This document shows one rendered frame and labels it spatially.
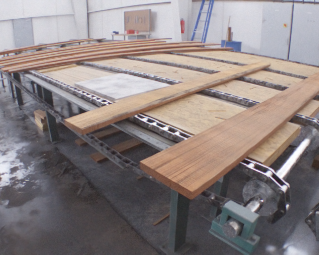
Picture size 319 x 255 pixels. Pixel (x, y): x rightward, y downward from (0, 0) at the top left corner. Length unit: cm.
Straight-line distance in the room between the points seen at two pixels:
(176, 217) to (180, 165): 65
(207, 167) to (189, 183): 9
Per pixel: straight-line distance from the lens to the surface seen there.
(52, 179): 227
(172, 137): 95
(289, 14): 641
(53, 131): 293
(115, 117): 106
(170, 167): 69
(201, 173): 67
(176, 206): 126
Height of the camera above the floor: 126
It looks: 24 degrees down
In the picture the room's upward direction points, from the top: straight up
